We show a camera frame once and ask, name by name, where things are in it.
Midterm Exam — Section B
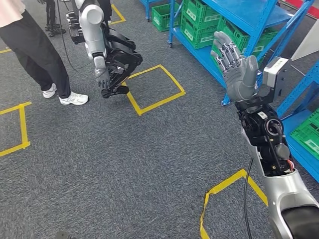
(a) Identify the thin black floor cable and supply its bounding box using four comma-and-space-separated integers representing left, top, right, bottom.
57, 0, 94, 79

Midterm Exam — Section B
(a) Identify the person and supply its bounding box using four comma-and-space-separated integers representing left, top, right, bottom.
0, 0, 88, 106

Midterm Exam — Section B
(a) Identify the bystander robot grey hand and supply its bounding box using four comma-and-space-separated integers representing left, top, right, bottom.
94, 67, 111, 90

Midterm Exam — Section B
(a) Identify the green plastic crate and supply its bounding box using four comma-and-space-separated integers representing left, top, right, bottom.
180, 0, 221, 50
151, 2, 181, 33
290, 109, 319, 161
210, 16, 278, 68

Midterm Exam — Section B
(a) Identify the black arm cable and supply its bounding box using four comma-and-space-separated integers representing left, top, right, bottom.
243, 157, 255, 239

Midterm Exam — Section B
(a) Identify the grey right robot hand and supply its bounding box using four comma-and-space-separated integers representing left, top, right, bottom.
210, 31, 259, 102

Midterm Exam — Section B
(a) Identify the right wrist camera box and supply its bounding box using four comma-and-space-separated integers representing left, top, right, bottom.
258, 56, 292, 105

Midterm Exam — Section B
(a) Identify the white slanted board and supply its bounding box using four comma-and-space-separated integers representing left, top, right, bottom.
291, 19, 319, 62

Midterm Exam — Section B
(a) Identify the red barrier belt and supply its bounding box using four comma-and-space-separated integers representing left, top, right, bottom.
284, 0, 319, 19

